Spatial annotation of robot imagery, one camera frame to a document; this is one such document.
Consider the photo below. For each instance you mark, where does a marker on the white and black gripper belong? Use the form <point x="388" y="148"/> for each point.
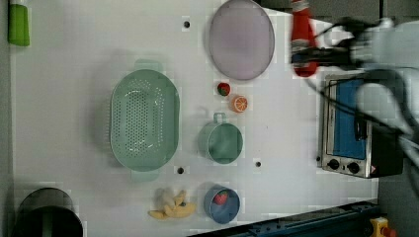
<point x="356" y="52"/>

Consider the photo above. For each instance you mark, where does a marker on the red ketchup bottle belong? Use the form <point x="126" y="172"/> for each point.
<point x="303" y="33"/>

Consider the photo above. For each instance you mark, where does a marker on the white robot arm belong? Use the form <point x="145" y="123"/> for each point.
<point x="388" y="55"/>

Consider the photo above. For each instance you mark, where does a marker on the round grey plate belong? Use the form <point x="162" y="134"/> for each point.
<point x="241" y="39"/>

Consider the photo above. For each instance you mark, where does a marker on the toy orange slice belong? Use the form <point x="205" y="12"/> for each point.
<point x="239" y="104"/>

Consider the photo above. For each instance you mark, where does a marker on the small red toy tomato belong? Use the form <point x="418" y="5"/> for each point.
<point x="223" y="89"/>

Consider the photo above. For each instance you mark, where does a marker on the yellow red emergency button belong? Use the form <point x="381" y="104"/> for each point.
<point x="381" y="228"/>

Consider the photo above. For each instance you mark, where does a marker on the toy strawberry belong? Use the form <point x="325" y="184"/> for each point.
<point x="220" y="198"/>

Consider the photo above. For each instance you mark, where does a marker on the blue bowl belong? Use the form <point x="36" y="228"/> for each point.
<point x="221" y="214"/>

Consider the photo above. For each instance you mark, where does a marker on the green oval colander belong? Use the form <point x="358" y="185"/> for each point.
<point x="145" y="120"/>

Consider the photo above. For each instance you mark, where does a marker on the toy peeled banana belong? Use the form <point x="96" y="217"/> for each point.
<point x="170" y="205"/>

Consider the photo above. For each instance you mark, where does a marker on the green bottle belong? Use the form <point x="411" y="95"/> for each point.
<point x="18" y="23"/>

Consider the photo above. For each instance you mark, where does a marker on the black cylinder cup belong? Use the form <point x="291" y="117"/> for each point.
<point x="47" y="212"/>

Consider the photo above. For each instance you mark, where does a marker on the green pot with handle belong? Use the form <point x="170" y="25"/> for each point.
<point x="220" y="141"/>

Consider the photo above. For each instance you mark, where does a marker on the blue metal rail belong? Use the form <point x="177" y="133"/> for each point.
<point x="349" y="220"/>

